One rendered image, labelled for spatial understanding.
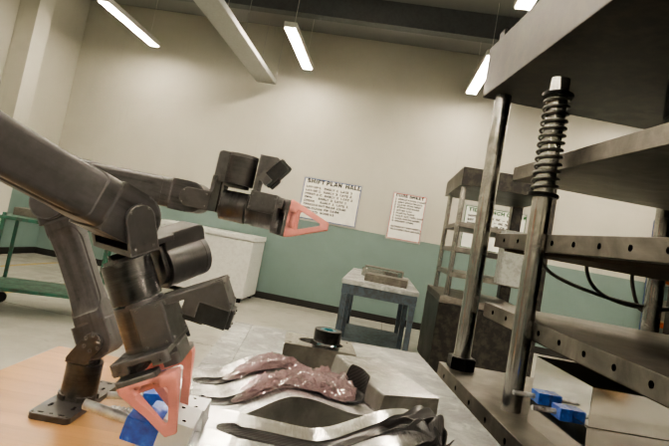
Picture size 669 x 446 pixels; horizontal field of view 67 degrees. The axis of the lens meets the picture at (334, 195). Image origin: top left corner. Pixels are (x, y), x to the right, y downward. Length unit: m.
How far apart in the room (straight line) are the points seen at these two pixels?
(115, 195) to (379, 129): 7.53
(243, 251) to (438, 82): 3.93
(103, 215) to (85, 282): 0.47
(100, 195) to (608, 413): 1.11
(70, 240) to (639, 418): 1.21
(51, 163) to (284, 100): 7.80
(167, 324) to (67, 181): 0.19
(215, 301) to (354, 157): 7.40
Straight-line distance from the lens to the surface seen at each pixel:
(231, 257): 7.29
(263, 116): 8.30
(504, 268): 4.94
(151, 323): 0.62
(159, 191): 0.98
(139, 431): 0.67
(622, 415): 1.34
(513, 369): 1.58
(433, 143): 8.03
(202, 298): 0.61
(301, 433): 0.84
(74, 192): 0.57
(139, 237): 0.60
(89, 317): 1.03
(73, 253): 1.04
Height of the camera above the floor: 1.18
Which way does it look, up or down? 4 degrees up
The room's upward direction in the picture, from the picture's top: 10 degrees clockwise
